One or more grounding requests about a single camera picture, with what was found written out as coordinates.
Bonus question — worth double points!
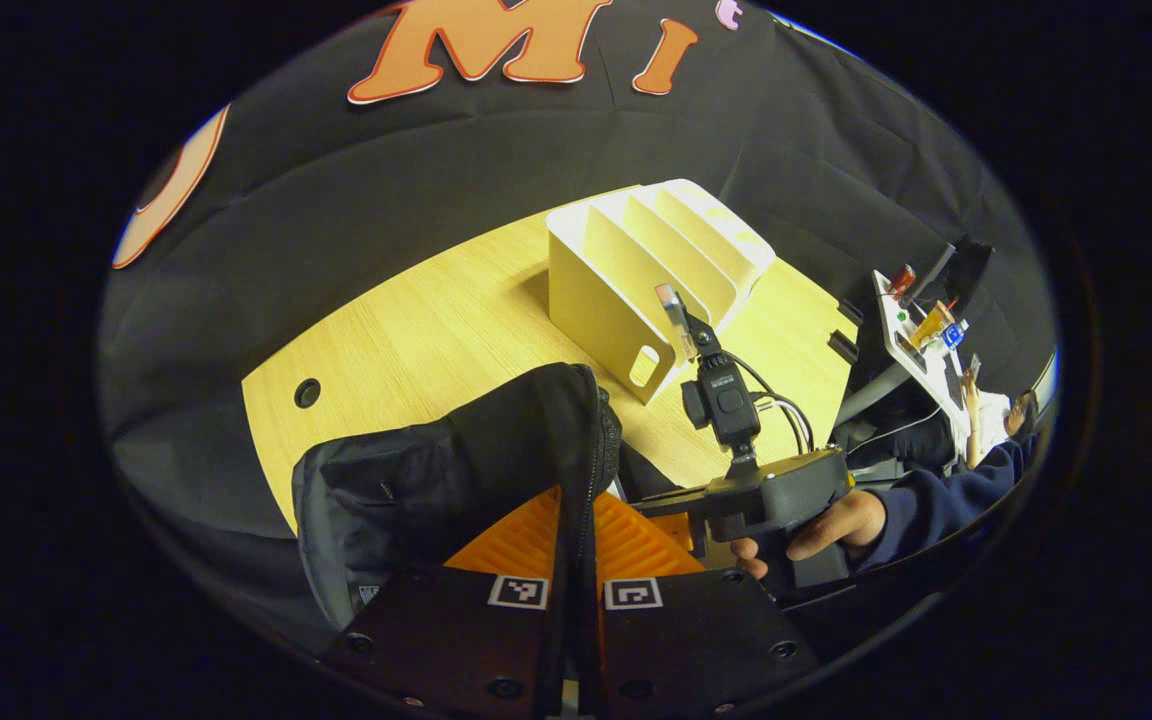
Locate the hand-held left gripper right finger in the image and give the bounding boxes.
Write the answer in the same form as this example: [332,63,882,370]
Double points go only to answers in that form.
[591,490,823,717]

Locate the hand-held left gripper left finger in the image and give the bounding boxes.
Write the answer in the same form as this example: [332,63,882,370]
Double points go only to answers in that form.
[321,487,567,717]

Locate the black schoolbag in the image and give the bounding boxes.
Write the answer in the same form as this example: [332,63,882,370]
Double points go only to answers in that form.
[291,362,627,717]

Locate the white bookshelf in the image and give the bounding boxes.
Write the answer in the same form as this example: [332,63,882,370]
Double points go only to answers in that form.
[545,178,778,406]

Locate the white side table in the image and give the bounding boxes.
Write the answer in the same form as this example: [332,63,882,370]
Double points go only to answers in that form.
[870,267,978,452]

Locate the small orange item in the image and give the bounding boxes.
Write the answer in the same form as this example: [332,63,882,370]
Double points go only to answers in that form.
[908,303,949,349]

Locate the black backdrop cloth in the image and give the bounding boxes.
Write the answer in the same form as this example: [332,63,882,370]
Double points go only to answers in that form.
[96,0,1057,651]

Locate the gripper camera cables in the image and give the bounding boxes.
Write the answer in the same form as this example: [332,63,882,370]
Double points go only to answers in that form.
[748,352,818,457]

